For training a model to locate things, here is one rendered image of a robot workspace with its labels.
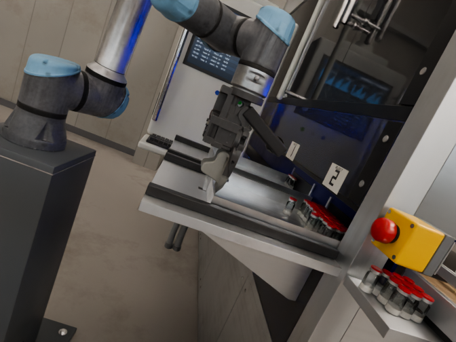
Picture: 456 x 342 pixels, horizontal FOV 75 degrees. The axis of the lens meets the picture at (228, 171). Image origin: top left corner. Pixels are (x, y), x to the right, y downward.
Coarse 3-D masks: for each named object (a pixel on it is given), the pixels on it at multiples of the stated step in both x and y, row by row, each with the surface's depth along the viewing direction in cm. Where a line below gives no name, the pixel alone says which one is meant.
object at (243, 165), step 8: (240, 160) 117; (248, 160) 117; (240, 168) 111; (248, 168) 118; (256, 168) 118; (264, 168) 119; (248, 176) 92; (256, 176) 92; (264, 176) 114; (272, 176) 120; (280, 176) 120; (272, 184) 93; (280, 184) 113; (288, 192) 94; (296, 192) 95
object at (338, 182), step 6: (330, 168) 75; (336, 168) 73; (342, 168) 70; (330, 174) 74; (336, 174) 72; (342, 174) 69; (324, 180) 76; (336, 180) 71; (342, 180) 68; (330, 186) 72; (336, 186) 70; (336, 192) 69
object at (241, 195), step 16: (240, 176) 83; (208, 192) 65; (224, 192) 73; (240, 192) 79; (256, 192) 84; (272, 192) 85; (240, 208) 58; (256, 208) 71; (272, 208) 77; (272, 224) 59; (288, 224) 59; (304, 224) 75; (320, 240) 61; (336, 240) 61
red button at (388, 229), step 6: (378, 222) 48; (384, 222) 47; (390, 222) 47; (372, 228) 49; (378, 228) 47; (384, 228) 46; (390, 228) 46; (396, 228) 46; (372, 234) 48; (378, 234) 47; (384, 234) 46; (390, 234) 46; (378, 240) 47; (384, 240) 46; (390, 240) 46
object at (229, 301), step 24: (216, 264) 146; (240, 264) 113; (216, 288) 131; (240, 288) 104; (216, 312) 120; (240, 312) 97; (360, 312) 59; (216, 336) 110; (240, 336) 90; (264, 336) 77; (360, 336) 60
